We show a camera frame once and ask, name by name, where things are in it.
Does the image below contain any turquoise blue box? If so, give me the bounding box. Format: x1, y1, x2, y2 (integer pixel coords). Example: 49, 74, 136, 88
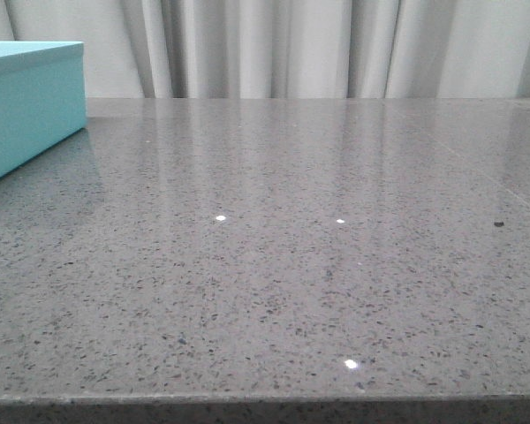
0, 41, 87, 178

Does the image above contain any grey pleated curtain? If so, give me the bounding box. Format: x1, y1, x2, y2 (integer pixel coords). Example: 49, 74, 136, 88
0, 1, 530, 98

